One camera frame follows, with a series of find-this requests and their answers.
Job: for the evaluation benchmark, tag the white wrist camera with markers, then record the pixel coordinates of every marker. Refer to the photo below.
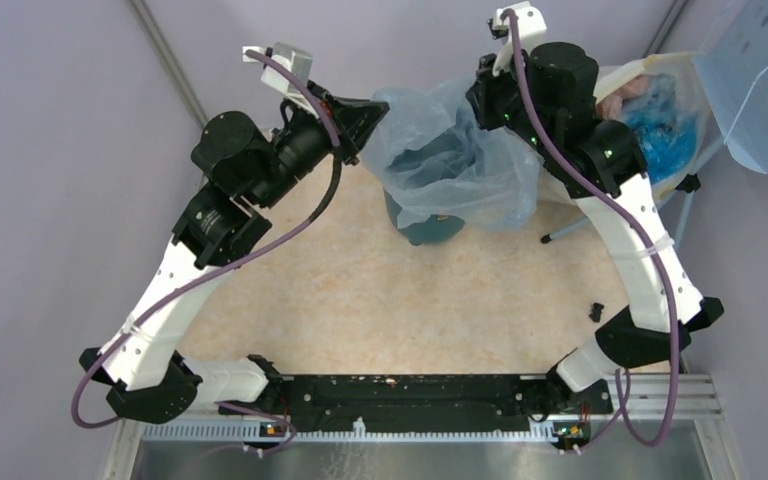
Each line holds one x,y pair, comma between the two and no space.
522,21
286,69

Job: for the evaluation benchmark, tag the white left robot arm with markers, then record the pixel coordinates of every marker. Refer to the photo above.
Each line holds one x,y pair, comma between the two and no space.
222,228

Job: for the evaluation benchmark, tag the white perforated metal panel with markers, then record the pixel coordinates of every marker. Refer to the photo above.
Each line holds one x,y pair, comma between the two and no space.
734,76

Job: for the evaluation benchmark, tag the large translucent bag of trash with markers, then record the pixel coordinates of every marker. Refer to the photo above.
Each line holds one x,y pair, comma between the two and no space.
662,99

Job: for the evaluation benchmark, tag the white toothed cable rail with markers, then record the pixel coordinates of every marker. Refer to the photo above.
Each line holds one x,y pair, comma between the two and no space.
253,431

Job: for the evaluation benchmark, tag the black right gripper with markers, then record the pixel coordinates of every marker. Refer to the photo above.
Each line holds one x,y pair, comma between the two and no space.
480,92

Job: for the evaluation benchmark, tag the small black floor piece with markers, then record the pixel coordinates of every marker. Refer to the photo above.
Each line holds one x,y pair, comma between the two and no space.
596,312

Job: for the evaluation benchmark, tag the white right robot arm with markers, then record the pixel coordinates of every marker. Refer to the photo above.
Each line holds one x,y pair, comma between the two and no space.
545,96

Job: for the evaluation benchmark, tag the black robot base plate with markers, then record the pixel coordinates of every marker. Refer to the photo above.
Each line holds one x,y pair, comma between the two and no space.
459,403

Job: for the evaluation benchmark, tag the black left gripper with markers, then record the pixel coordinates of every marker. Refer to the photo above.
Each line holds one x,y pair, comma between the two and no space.
354,120

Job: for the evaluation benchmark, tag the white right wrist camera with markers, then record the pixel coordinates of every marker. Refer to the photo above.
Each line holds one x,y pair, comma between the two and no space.
522,21

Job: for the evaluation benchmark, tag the teal plastic trash bin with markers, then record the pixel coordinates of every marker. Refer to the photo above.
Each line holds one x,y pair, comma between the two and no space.
418,225

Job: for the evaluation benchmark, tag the translucent blue trash bag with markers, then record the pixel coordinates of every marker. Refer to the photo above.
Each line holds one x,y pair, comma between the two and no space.
430,155

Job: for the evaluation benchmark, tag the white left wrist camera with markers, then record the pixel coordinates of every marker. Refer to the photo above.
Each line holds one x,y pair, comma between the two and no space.
286,69

